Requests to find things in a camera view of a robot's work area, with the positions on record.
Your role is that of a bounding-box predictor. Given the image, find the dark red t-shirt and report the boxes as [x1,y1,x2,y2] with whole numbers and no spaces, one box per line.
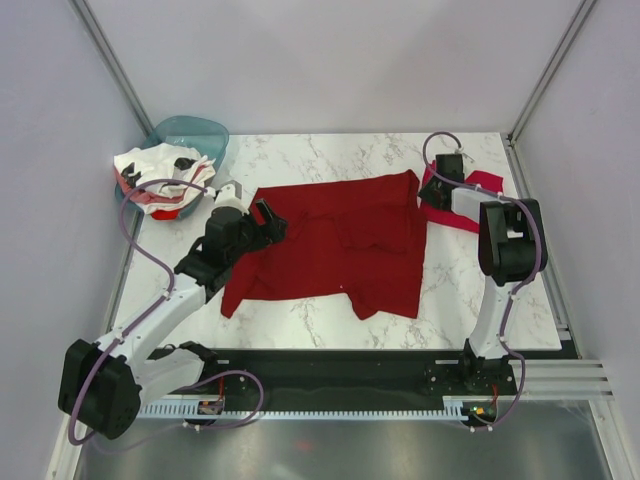
[221,170,427,320]

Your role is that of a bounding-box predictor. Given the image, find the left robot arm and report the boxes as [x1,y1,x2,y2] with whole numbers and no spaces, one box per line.
[58,199,288,440]

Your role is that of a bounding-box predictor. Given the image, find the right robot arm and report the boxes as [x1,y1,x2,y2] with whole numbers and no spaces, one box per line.
[419,153,548,394]

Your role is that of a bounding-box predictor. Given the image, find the folded bright red t-shirt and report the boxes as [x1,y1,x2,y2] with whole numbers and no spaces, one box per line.
[419,170,503,233]

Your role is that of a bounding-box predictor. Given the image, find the small red garment in basket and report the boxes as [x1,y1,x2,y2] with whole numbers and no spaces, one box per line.
[151,210,180,221]

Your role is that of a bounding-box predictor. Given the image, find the teal plastic basket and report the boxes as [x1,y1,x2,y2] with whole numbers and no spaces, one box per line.
[115,116,229,219]

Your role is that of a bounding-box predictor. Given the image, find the white patterned t-shirt pile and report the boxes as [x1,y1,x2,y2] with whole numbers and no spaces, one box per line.
[113,143,218,215]

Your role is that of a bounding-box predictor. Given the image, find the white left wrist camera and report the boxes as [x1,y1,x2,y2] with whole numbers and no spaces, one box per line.
[214,180,248,214]

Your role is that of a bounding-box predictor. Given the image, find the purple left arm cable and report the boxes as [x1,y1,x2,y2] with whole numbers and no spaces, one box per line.
[67,180,266,454]

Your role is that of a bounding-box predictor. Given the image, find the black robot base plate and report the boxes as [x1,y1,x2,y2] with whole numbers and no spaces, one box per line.
[160,349,519,414]

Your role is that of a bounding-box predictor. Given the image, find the light blue cable duct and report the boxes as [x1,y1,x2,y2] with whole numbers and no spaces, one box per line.
[137,397,468,421]

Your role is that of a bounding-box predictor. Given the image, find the aluminium front rail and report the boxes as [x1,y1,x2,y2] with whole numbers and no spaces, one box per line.
[521,359,613,401]

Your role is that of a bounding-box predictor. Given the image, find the right aluminium frame post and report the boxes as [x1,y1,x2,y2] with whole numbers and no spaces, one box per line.
[505,0,599,148]

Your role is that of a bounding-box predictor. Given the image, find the aluminium frame post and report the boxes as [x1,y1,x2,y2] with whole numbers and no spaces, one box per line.
[69,0,154,135]
[505,0,599,148]

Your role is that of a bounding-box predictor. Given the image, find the left aluminium frame post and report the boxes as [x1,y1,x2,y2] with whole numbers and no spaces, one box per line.
[69,0,154,135]

